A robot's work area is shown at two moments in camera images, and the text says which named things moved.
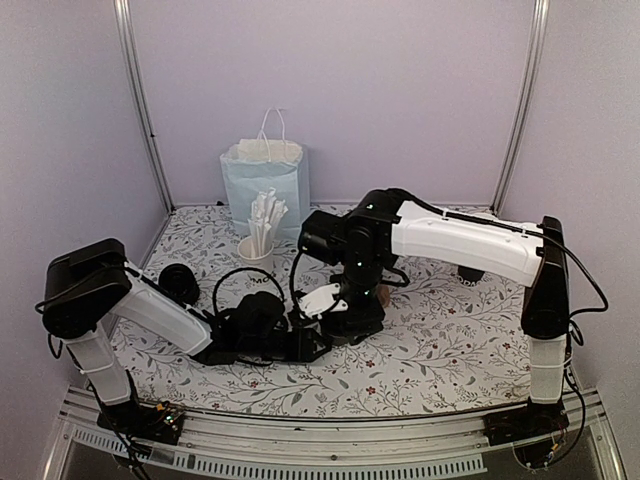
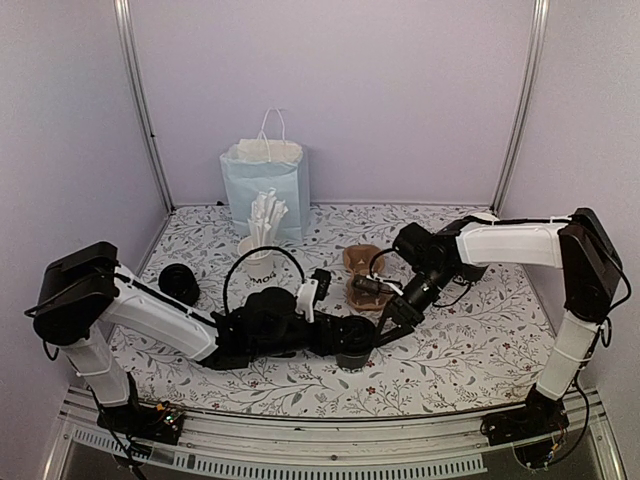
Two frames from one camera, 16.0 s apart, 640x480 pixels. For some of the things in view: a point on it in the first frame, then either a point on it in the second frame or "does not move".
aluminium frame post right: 527,103 does not move
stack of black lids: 180,281 does not move
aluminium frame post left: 124,18 does not move
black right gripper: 361,325 → 399,310
